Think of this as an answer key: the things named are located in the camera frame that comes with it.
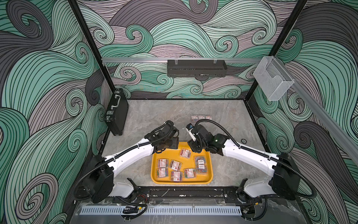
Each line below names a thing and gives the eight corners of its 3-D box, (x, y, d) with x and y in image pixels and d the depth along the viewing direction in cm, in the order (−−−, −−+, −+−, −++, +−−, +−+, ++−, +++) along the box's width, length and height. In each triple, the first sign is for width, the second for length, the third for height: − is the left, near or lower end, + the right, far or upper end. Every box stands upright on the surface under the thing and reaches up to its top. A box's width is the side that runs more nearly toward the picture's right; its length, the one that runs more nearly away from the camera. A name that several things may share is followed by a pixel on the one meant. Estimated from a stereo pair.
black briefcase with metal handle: (116, 137, 99) (103, 118, 82) (123, 108, 117) (115, 88, 101) (125, 136, 99) (114, 118, 82) (131, 107, 118) (124, 87, 101)
